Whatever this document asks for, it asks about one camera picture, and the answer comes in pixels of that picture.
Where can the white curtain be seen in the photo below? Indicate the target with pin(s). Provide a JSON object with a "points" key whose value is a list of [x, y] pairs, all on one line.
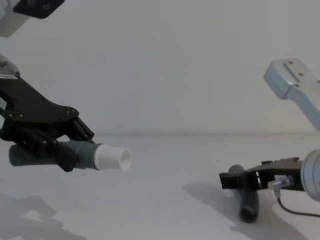
{"points": [[160, 62]]}

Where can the grey pipe with white end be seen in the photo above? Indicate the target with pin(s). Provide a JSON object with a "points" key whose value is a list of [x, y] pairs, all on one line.
{"points": [[110, 157]]}

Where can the dark grey tube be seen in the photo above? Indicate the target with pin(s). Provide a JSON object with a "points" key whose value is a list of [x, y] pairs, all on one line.
{"points": [[250, 205]]}

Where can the white table cloth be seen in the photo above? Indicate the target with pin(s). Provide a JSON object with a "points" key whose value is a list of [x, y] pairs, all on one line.
{"points": [[160, 200]]}

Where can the right robot arm with camera bracket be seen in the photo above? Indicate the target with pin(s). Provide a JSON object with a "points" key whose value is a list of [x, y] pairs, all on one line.
{"points": [[297, 85]]}

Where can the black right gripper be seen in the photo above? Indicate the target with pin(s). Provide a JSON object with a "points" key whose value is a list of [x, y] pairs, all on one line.
{"points": [[282, 170]]}

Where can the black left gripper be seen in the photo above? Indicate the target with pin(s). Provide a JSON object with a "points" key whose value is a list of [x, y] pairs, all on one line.
{"points": [[27, 100]]}

